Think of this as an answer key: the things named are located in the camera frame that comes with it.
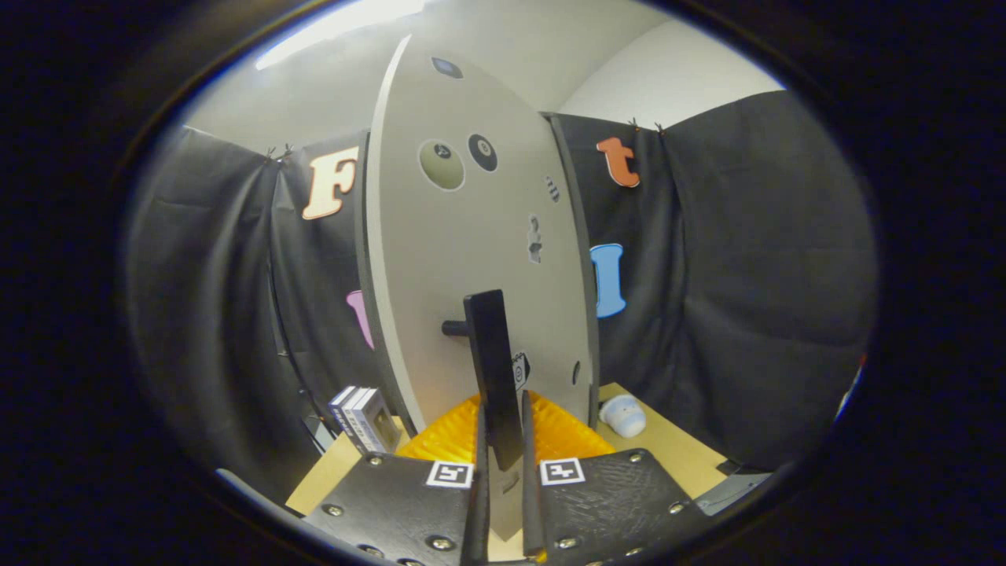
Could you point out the white round object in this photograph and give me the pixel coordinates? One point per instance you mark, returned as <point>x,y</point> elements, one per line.
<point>623,415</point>

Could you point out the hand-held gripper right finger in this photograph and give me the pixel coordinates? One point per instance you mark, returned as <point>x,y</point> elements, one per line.
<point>533,511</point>

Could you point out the black backdrop cloth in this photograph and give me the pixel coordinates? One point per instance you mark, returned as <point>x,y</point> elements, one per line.
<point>747,236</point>

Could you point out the grey cover book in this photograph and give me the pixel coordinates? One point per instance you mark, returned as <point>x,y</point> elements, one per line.
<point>381,420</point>

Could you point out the thin black stand pole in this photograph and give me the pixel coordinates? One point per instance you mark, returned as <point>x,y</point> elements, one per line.
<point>283,330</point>

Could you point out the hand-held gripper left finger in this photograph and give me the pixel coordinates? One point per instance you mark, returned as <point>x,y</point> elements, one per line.
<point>478,519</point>

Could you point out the grey flat device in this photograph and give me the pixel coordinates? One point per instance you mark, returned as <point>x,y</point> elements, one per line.
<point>731,487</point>

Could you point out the grey cabinet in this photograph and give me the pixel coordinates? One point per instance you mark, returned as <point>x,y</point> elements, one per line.
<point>593,362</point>

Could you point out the white spine book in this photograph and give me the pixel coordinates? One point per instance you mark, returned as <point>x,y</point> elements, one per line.
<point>354,417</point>

